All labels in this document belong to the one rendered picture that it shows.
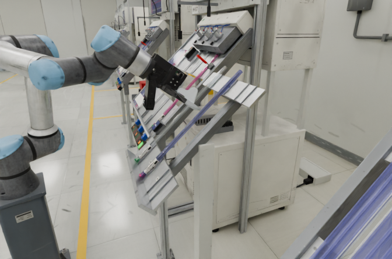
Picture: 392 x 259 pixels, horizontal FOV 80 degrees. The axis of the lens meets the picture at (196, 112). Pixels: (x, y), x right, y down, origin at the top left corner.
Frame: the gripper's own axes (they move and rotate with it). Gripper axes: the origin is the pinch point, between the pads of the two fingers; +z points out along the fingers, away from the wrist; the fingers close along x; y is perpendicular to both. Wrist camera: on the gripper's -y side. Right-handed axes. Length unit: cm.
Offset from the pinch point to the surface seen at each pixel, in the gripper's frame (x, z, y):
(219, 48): 31.7, 11.6, 28.9
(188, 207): 23, 45, -47
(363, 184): -49, 12, 7
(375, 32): 62, 136, 131
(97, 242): 50, 25, -102
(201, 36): 59, 11, 34
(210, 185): -3.2, 24.4, -21.5
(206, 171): -3.2, 18.9, -17.6
